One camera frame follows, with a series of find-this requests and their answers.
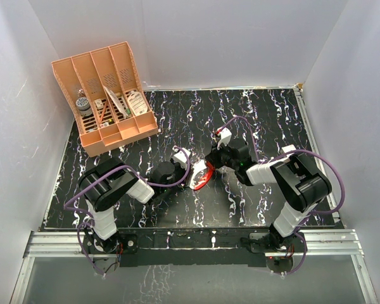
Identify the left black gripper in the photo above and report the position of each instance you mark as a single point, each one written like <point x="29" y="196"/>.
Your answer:
<point x="183" y="171"/>

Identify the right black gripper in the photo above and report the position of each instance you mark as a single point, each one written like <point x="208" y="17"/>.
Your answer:
<point x="213" y="156"/>

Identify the steel key holder red handle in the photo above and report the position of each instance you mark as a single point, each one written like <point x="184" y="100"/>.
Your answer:
<point x="200" y="175"/>

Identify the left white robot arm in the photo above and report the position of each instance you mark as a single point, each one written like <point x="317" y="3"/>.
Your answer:
<point x="104" y="188"/>

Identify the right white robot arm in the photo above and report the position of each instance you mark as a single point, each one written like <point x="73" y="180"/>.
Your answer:
<point x="302" y="184"/>

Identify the white box red label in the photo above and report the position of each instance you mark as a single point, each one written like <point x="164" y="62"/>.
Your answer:
<point x="288" y="148"/>

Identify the white labelled packet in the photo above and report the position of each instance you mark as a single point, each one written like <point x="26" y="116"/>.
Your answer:
<point x="137" y="103"/>

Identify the white paper card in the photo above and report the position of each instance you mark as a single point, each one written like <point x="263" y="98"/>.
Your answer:
<point x="116" y="102"/>

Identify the red pencil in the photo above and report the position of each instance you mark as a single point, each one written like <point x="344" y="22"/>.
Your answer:
<point x="105" y="107"/>

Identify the small white eraser block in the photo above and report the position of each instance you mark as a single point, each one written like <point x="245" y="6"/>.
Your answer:
<point x="99" y="104"/>

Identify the peach desk organizer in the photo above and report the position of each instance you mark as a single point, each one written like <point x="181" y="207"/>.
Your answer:
<point x="84" y="75"/>

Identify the small grey jar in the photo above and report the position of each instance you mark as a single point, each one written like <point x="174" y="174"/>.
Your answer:
<point x="83" y="106"/>

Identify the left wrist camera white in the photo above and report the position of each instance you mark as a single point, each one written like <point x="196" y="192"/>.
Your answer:
<point x="181" y="156"/>

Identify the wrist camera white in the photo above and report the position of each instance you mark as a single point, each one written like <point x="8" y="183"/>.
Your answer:
<point x="181" y="156"/>
<point x="224" y="136"/>

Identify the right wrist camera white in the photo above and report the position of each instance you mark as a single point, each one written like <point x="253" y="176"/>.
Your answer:
<point x="224" y="136"/>

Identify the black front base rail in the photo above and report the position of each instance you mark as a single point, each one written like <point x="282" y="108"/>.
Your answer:
<point x="195" y="246"/>

